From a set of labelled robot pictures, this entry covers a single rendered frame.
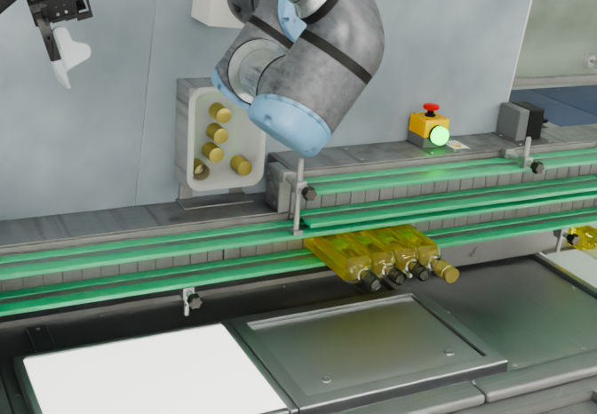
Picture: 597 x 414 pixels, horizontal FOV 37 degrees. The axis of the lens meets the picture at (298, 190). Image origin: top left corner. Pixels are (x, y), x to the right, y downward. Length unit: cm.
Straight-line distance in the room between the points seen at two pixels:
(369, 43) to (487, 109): 115
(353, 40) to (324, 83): 7
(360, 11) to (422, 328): 91
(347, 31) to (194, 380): 77
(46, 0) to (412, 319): 106
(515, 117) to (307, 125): 117
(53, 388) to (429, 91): 112
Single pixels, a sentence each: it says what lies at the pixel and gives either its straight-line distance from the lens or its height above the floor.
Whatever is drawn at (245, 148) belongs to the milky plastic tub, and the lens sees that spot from 197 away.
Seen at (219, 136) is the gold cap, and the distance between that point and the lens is 189.
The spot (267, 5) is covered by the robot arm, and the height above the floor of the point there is 103.
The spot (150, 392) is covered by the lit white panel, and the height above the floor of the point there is 118.
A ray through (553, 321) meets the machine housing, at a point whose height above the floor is 117.
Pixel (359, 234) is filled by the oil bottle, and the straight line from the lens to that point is 194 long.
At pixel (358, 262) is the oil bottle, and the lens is 183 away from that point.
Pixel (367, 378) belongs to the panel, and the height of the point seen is 127.
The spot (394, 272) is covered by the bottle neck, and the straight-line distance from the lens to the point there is 183.
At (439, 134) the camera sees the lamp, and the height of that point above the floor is 85.
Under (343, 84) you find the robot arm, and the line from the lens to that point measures 120.
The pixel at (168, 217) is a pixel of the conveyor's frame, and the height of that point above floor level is 84.
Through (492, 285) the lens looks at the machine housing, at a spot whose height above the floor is 98.
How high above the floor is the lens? 248
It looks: 56 degrees down
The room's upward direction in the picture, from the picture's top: 128 degrees clockwise
